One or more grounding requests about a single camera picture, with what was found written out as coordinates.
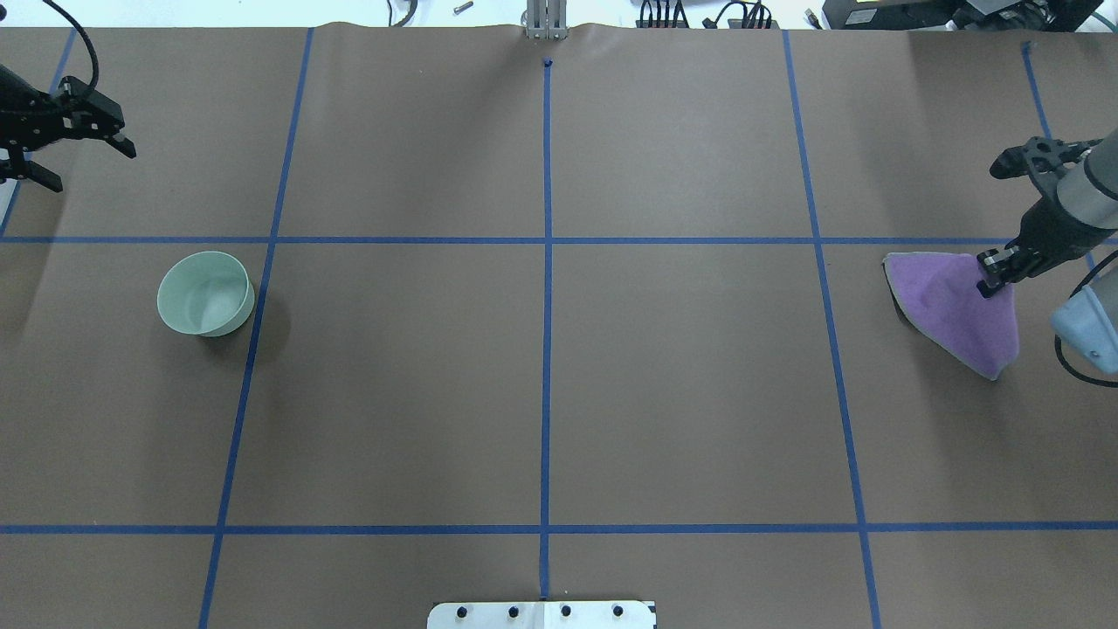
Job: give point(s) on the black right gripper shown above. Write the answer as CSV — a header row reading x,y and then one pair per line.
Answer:
x,y
1036,231

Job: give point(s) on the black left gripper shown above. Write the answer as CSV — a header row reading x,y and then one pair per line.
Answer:
x,y
29,127

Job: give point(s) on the purple cloth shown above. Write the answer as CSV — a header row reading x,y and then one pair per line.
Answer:
x,y
938,293

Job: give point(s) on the mint green bowl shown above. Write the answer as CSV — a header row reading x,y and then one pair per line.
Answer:
x,y
207,294

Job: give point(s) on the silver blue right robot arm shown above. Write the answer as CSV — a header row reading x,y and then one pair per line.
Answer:
x,y
1075,214

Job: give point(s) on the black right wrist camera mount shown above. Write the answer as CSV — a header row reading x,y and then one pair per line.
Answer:
x,y
1045,161

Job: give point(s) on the aluminium frame post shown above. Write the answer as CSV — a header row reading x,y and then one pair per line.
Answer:
x,y
546,20

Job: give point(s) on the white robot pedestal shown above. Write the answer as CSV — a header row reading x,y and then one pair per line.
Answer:
x,y
544,614

